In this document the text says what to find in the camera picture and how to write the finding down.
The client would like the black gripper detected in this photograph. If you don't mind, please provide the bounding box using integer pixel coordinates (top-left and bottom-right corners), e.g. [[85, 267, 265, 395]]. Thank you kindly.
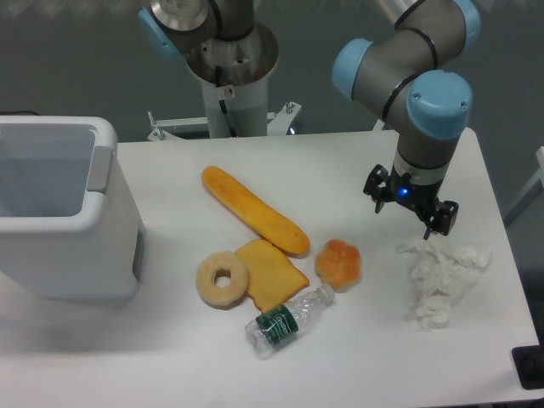
[[363, 161, 459, 241]]

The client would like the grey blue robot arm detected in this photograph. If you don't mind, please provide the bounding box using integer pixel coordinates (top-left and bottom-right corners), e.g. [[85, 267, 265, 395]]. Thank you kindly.
[[139, 1, 480, 235]]

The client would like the round flower-shaped bread roll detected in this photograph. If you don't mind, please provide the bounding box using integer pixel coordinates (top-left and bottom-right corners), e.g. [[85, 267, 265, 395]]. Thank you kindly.
[[314, 239, 362, 292]]

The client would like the crumpled white tissue paper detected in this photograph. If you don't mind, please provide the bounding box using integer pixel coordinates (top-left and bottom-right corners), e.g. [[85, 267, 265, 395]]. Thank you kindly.
[[397, 235, 492, 332]]

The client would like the long orange baguette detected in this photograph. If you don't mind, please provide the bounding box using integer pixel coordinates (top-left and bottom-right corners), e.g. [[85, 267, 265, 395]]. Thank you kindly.
[[201, 166, 310, 255]]

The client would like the orange toast slice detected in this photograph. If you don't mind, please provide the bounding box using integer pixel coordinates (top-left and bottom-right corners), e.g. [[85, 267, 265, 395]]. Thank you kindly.
[[235, 239, 309, 313]]

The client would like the crushed clear water bottle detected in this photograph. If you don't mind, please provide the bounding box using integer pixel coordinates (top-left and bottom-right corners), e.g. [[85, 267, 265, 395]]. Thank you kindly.
[[245, 284, 335, 357]]

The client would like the black device at table corner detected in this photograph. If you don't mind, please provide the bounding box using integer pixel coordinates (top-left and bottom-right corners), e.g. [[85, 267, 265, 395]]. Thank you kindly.
[[512, 345, 543, 390]]

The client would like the white plastic bin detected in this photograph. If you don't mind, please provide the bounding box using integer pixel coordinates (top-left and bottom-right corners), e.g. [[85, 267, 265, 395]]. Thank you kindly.
[[1, 116, 145, 299]]

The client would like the white frame at right edge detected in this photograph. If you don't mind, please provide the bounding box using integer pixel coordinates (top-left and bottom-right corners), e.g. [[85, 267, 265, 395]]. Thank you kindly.
[[502, 146, 543, 228]]

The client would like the pale ring donut bread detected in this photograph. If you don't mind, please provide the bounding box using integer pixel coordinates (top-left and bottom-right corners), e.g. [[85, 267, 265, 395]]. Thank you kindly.
[[195, 251, 249, 308]]

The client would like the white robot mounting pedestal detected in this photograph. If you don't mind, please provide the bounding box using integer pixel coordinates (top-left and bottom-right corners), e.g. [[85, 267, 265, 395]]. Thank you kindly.
[[148, 21, 302, 140]]

